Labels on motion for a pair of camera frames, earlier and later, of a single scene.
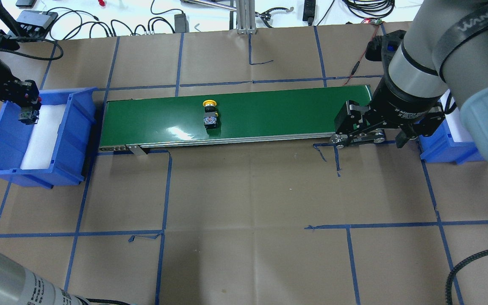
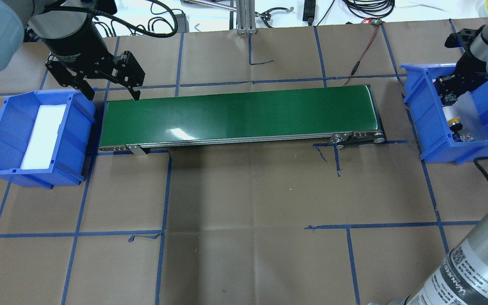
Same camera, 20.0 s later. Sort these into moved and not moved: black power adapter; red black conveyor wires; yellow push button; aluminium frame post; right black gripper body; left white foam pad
Moved: yellow push button; right black gripper body
Not moved: red black conveyor wires; black power adapter; aluminium frame post; left white foam pad
